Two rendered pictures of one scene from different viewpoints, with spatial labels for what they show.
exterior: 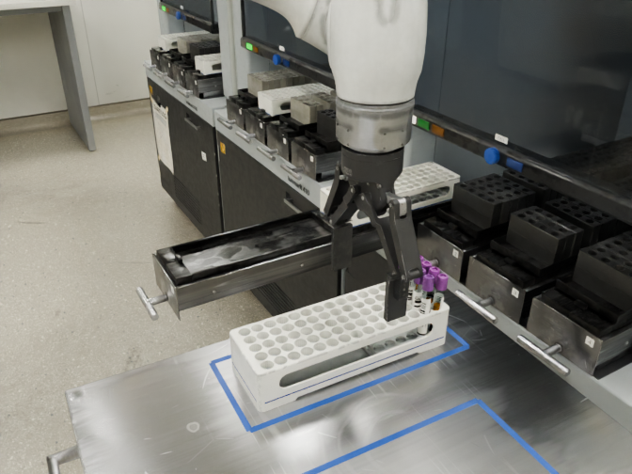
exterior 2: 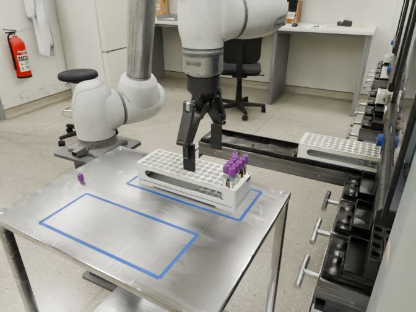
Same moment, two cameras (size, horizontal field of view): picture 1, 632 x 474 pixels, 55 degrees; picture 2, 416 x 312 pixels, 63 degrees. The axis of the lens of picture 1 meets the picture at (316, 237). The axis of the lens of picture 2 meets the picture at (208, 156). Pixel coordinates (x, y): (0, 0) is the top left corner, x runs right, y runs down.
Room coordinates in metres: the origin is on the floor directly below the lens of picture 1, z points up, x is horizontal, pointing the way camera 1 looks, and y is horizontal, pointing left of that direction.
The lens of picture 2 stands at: (0.28, -0.71, 1.31)
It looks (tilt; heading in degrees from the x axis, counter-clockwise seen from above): 27 degrees down; 57
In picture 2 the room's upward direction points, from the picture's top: straight up
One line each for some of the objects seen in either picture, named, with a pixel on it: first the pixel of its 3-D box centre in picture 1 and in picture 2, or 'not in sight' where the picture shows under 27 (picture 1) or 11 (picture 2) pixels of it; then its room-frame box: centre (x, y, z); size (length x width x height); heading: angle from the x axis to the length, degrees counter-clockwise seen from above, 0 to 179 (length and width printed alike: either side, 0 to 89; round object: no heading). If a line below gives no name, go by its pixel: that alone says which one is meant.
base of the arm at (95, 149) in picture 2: not in sight; (94, 142); (0.58, 0.61, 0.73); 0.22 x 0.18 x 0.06; 30
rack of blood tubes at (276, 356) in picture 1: (341, 337); (192, 177); (0.67, -0.04, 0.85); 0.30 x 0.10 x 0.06; 118
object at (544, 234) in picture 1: (534, 239); (377, 210); (0.95, -0.39, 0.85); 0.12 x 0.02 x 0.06; 29
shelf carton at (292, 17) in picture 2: not in sight; (292, 12); (3.54, 2.43, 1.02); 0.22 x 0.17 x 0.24; 30
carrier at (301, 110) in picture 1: (303, 111); (387, 104); (1.69, 0.04, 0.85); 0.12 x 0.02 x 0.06; 31
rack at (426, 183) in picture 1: (390, 196); (348, 155); (1.17, -0.16, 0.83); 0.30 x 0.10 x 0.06; 120
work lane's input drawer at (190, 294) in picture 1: (317, 238); (290, 158); (1.08, 0.00, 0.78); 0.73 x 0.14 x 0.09; 120
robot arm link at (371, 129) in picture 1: (373, 119); (202, 60); (0.69, -0.07, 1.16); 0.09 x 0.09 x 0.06
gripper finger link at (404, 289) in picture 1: (406, 284); (184, 149); (0.61, -0.11, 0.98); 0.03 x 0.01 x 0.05; 28
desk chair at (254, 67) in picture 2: not in sight; (241, 65); (2.63, 2.21, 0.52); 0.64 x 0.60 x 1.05; 50
